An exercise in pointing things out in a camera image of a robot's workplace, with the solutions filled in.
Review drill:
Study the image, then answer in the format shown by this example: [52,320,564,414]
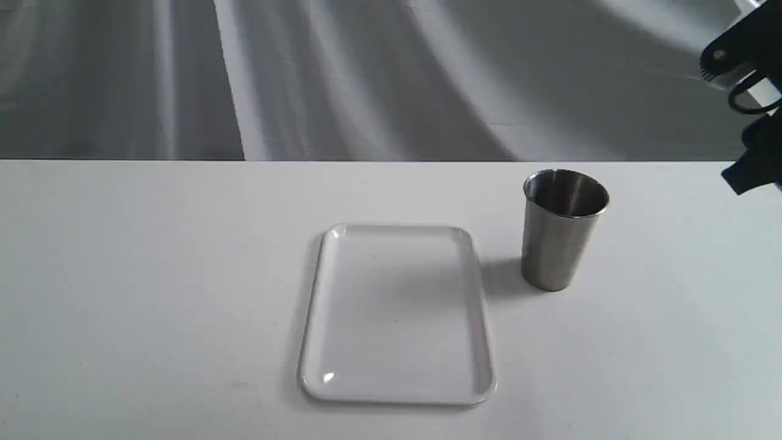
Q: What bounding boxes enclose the grey draped backdrop cloth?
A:
[2,1,754,162]

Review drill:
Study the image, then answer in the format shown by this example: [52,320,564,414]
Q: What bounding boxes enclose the stainless steel cup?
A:
[521,168,610,292]

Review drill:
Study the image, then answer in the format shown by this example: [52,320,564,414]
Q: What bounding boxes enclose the white rectangular plastic tray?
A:
[297,222,498,406]

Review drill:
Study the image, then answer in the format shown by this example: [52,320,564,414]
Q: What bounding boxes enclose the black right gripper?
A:
[699,1,781,195]

